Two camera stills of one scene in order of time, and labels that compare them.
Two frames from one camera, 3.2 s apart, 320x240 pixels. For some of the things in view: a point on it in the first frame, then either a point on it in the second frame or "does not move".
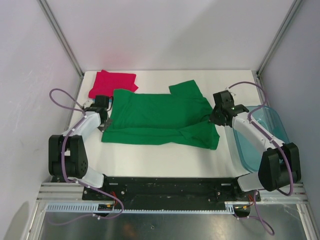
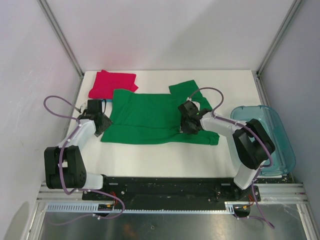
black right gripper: (214, 120) to (190, 131)
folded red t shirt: (106, 82) does not move
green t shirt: (180, 118) does not move
